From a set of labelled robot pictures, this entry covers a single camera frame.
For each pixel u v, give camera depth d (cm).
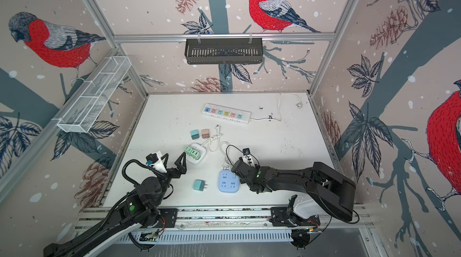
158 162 66
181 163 70
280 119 107
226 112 107
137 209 59
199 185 81
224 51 107
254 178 65
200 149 92
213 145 96
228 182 81
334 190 43
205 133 100
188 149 87
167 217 73
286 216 74
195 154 85
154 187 57
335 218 45
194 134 98
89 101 76
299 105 113
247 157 77
